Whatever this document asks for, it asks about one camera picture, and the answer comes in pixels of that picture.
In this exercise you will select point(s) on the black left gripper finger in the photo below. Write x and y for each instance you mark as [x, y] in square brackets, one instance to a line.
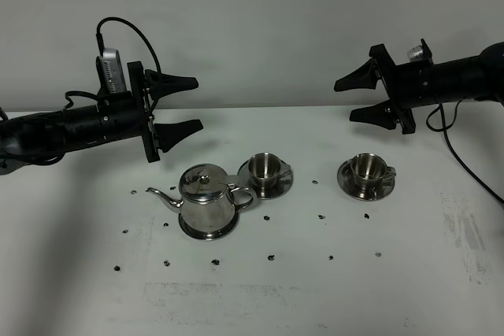
[164, 85]
[168, 135]

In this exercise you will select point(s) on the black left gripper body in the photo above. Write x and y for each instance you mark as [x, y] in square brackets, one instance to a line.
[140, 93]

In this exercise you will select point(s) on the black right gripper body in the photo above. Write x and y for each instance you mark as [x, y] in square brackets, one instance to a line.
[403, 83]

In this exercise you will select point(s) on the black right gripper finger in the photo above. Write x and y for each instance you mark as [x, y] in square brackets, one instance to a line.
[380, 115]
[365, 77]

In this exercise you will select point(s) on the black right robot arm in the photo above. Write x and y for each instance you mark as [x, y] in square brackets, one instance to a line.
[477, 78]

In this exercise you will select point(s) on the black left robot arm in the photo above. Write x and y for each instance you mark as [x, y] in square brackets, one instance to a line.
[90, 120]

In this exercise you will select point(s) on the right stainless steel teacup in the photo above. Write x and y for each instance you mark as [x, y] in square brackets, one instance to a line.
[369, 170]

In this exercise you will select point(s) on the stainless steel teacup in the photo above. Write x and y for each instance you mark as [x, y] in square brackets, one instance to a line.
[369, 170]
[265, 170]

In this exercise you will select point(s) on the right stainless steel saucer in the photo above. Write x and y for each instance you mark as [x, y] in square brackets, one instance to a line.
[370, 193]

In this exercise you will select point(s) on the left stainless steel teacup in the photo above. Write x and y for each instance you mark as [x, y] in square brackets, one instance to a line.
[265, 170]

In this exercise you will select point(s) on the left stainless steel saucer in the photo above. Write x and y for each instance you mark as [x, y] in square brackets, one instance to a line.
[282, 186]

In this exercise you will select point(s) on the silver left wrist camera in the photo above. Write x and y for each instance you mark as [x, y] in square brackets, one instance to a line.
[110, 72]

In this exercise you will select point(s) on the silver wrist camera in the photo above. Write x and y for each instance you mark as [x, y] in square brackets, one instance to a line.
[417, 53]
[110, 72]

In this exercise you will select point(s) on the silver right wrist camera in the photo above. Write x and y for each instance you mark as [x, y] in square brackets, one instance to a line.
[417, 53]

